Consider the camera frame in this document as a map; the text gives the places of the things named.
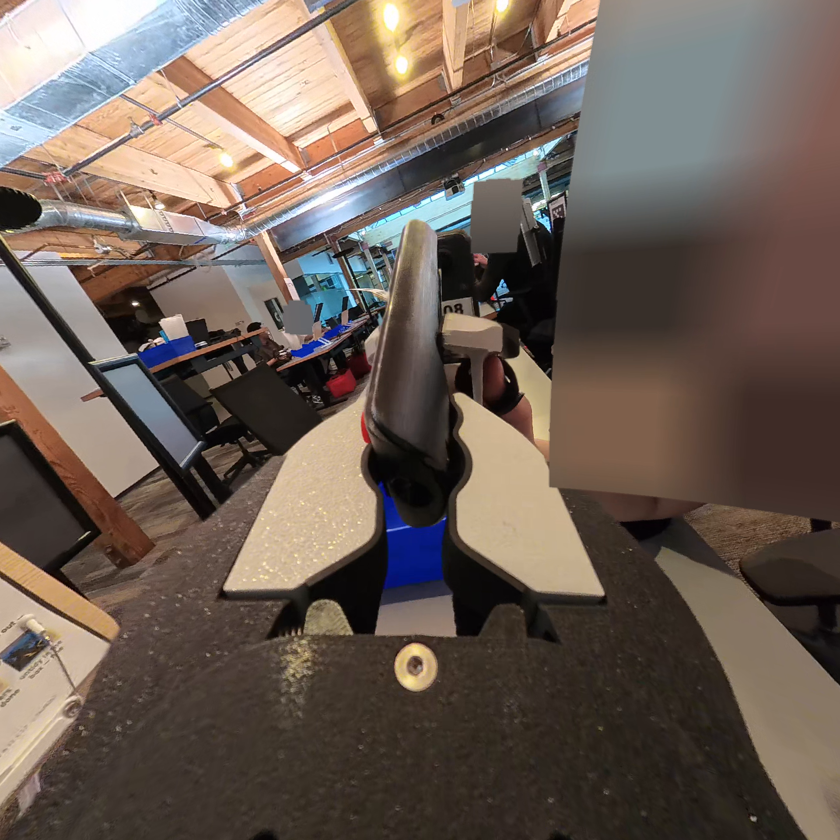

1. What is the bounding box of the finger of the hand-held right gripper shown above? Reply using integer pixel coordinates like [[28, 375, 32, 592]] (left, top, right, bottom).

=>
[[443, 315, 508, 363]]

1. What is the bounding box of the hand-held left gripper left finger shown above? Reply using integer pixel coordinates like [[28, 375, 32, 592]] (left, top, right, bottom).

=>
[[224, 407, 391, 637]]

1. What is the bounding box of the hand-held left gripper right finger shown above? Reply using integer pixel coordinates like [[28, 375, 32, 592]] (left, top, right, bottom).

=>
[[444, 394, 607, 637]]

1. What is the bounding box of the black remote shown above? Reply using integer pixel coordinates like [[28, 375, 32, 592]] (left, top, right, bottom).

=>
[[363, 221, 471, 530]]

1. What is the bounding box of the person's right forearm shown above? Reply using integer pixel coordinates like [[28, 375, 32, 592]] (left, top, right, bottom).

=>
[[598, 493, 707, 526]]

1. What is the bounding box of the person's right hand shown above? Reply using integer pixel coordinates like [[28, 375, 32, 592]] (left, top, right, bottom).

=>
[[479, 352, 539, 447]]

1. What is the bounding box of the blue plastic bin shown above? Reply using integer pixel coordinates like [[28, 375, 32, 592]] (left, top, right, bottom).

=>
[[380, 483, 451, 593]]

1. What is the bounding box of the black office chair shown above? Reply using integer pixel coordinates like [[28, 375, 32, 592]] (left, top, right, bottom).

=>
[[213, 365, 321, 459]]

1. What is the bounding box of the black display panel stand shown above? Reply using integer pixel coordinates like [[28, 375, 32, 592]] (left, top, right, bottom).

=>
[[90, 355, 232, 521]]

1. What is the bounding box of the wooden background desk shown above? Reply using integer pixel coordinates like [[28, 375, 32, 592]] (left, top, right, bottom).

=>
[[82, 329, 271, 403]]

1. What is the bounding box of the blue storage box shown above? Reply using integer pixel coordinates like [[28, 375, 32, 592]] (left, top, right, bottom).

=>
[[140, 338, 196, 370]]

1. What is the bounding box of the wooden pillar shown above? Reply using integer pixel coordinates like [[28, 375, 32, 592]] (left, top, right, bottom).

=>
[[0, 368, 157, 569]]

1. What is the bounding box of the black floor sign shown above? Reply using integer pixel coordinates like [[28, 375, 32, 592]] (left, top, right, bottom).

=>
[[0, 420, 101, 580]]

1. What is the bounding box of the instruction sheet on stand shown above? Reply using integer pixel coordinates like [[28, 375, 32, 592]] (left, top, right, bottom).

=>
[[0, 541, 123, 817]]

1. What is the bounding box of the black pole stand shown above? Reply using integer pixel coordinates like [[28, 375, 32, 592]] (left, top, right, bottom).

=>
[[0, 188, 219, 521]]

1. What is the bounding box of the silver air duct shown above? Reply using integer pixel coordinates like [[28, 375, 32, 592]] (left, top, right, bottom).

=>
[[20, 197, 253, 250]]

